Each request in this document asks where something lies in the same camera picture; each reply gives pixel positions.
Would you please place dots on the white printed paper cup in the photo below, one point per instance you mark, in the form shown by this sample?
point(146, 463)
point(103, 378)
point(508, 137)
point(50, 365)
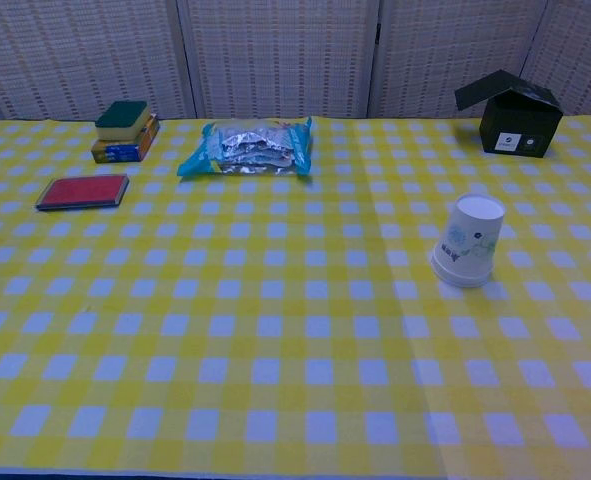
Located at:
point(459, 282)
point(470, 227)

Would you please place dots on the yellow white checked tablecloth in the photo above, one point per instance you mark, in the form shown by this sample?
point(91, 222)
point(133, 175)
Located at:
point(255, 310)

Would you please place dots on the blue bag of foil packets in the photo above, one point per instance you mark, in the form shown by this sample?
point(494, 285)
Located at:
point(255, 147)

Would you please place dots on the beige woven folding screen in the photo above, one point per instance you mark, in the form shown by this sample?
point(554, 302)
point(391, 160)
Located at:
point(285, 55)

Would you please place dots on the green yellow sponge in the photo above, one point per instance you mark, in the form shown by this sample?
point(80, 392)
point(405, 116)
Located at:
point(121, 120)

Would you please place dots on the red ink pad blue case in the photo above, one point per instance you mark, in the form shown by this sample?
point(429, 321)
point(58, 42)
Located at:
point(82, 191)

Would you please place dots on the black open cardboard box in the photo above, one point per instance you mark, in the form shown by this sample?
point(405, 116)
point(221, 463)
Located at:
point(520, 125)

